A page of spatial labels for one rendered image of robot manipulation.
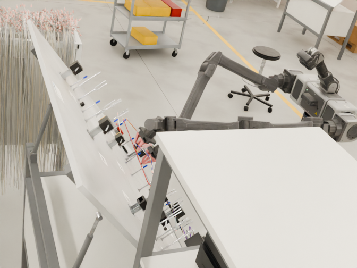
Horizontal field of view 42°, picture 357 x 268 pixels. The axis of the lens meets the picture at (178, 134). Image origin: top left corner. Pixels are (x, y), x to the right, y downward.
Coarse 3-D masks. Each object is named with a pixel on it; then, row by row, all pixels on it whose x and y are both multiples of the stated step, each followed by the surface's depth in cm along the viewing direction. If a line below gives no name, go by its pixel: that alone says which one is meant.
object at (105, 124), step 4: (100, 120) 174; (104, 120) 171; (108, 120) 170; (100, 124) 170; (104, 124) 170; (108, 124) 170; (112, 124) 173; (96, 128) 172; (100, 128) 172; (104, 128) 170; (108, 128) 171; (112, 128) 171; (88, 132) 171; (92, 132) 172; (96, 132) 172; (104, 132) 165; (92, 136) 172
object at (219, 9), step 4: (208, 0) 884; (212, 0) 877; (216, 0) 875; (220, 0) 875; (224, 0) 878; (208, 4) 887; (212, 4) 881; (216, 4) 879; (220, 4) 880; (224, 4) 885; (208, 8) 889; (212, 8) 884; (216, 8) 883; (220, 8) 885; (224, 8) 892
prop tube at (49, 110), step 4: (48, 108) 217; (48, 112) 218; (48, 116) 219; (44, 120) 220; (44, 124) 221; (40, 128) 222; (44, 128) 222; (40, 132) 223; (40, 136) 224; (36, 140) 225; (40, 140) 225; (36, 144) 226; (36, 148) 227; (32, 152) 228; (36, 152) 228
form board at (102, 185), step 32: (32, 32) 196; (64, 64) 224; (64, 96) 171; (64, 128) 139; (96, 160) 155; (128, 160) 230; (96, 192) 127; (128, 192) 174; (128, 224) 141; (160, 224) 202
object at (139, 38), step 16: (128, 0) 601; (144, 0) 614; (160, 0) 629; (112, 16) 619; (128, 16) 584; (144, 16) 587; (160, 16) 610; (176, 16) 618; (112, 32) 630; (128, 32) 587; (144, 32) 623; (160, 32) 672; (128, 48) 600; (144, 48) 613; (176, 48) 643
